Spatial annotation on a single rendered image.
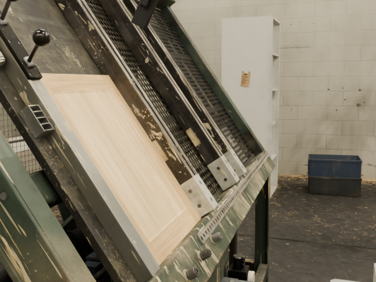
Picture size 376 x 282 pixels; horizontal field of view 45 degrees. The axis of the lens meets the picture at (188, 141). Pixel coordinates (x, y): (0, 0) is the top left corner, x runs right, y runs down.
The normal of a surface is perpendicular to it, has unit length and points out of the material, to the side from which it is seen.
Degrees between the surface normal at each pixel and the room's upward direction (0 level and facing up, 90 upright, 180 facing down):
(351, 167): 90
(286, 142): 90
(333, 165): 90
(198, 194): 90
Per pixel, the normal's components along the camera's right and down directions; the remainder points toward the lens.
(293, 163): -0.33, 0.12
